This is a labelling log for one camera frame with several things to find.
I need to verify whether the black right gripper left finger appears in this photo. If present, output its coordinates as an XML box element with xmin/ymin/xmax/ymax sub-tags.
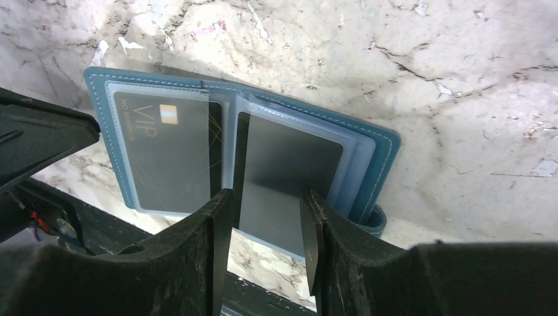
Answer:
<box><xmin>1</xmin><ymin>189</ymin><xmax>234</xmax><ymax>315</ymax></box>

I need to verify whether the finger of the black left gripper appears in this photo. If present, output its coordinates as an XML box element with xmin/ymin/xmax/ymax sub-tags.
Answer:
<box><xmin>1</xmin><ymin>88</ymin><xmax>101</xmax><ymax>192</ymax></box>

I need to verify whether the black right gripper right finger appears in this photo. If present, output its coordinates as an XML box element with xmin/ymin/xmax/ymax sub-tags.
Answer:
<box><xmin>300</xmin><ymin>189</ymin><xmax>557</xmax><ymax>315</ymax></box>

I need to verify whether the blue card holder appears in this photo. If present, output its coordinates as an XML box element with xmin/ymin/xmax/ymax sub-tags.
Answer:
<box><xmin>84</xmin><ymin>67</ymin><xmax>401</xmax><ymax>229</ymax></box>

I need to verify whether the black mounting rail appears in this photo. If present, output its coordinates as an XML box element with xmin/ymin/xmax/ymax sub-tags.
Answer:
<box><xmin>1</xmin><ymin>179</ymin><xmax>311</xmax><ymax>315</ymax></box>

